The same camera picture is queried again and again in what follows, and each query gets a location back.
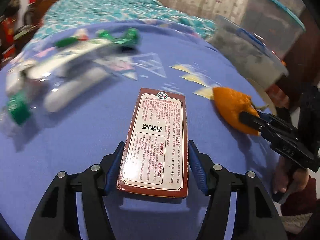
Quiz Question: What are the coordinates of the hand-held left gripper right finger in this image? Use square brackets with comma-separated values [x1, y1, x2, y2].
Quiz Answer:
[188, 140, 288, 240]

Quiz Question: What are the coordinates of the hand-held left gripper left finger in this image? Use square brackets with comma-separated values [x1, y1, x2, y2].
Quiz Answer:
[24, 141, 125, 240]

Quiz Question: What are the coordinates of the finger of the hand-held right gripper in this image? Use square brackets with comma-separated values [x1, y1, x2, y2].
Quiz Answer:
[239, 111, 275, 138]
[257, 112, 293, 132]

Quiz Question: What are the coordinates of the orange fruit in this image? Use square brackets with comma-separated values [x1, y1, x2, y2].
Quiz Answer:
[212, 86, 260, 136]

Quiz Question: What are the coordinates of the beige waste bin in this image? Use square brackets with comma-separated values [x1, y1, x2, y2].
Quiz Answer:
[247, 77, 278, 114]

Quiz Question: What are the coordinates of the red and white medicine box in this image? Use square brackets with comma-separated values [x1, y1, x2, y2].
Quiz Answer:
[117, 88, 188, 198]

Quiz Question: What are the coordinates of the clear plastic wrapper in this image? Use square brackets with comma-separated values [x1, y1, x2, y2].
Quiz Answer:
[111, 51, 167, 81]

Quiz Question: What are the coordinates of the green foil wrapper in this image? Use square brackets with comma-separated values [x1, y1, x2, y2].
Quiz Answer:
[96, 27, 140, 49]

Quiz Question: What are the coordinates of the person's right hand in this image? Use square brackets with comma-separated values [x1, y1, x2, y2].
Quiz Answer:
[274, 155, 311, 195]

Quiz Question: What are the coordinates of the blue printed bedsheet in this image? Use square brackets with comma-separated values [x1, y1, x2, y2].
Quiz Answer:
[0, 19, 284, 240]

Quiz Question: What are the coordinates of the clear bin with teal lid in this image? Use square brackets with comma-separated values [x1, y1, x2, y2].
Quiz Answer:
[244, 0, 307, 59]

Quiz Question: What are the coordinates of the teal patterned quilt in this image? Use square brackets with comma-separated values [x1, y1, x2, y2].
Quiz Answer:
[32, 0, 218, 40]

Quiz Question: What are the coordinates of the cluttered metal shelf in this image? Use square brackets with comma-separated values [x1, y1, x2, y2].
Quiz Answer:
[0, 0, 35, 67]

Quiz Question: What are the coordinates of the storage box with blue handle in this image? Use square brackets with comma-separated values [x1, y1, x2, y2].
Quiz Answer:
[209, 14, 290, 87]

